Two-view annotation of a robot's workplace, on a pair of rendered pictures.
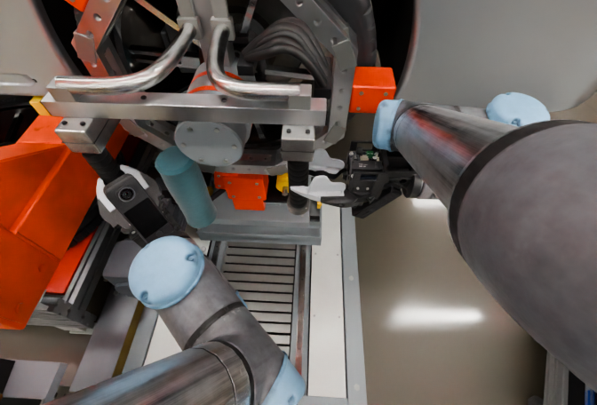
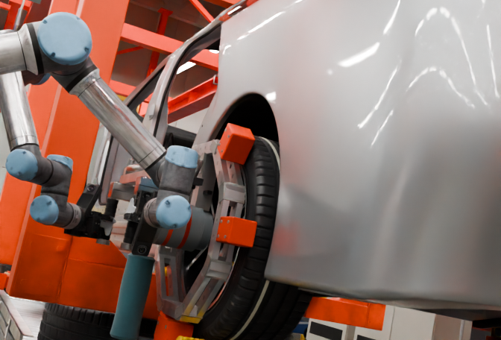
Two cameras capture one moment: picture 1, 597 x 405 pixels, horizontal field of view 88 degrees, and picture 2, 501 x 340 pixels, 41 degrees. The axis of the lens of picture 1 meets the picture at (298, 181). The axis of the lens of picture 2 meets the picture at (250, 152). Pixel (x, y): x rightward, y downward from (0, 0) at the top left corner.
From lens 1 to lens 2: 1.87 m
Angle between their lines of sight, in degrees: 84
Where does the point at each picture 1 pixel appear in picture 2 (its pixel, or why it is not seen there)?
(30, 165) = (109, 251)
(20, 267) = (48, 271)
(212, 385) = (30, 129)
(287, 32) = not seen: hidden behind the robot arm
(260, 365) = (33, 150)
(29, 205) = (86, 261)
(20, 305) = (25, 279)
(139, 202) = (89, 194)
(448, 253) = not seen: outside the picture
